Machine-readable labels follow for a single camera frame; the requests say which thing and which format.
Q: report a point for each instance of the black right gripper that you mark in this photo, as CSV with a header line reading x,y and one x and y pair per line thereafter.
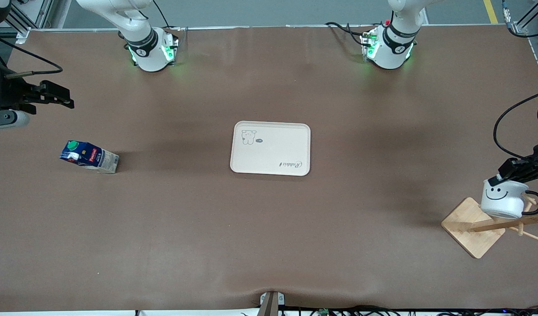
x,y
9,95

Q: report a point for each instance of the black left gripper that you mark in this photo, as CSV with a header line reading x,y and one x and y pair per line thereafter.
x,y
528,167

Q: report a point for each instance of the blue milk carton green cap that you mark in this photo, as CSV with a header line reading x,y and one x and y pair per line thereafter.
x,y
91,157

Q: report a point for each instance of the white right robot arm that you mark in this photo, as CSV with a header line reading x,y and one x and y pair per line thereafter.
x,y
146,44

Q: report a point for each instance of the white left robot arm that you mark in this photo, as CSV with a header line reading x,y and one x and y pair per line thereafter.
x,y
394,46

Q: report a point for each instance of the wooden cup rack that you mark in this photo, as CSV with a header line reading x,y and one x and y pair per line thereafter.
x,y
468,226

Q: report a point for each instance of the beige tray with bear print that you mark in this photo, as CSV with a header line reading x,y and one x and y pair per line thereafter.
x,y
271,148

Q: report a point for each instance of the aluminium frame profile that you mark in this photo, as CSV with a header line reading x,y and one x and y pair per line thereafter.
x,y
521,22
36,13

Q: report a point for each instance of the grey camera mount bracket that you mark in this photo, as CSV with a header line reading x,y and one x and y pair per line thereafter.
x,y
272,303

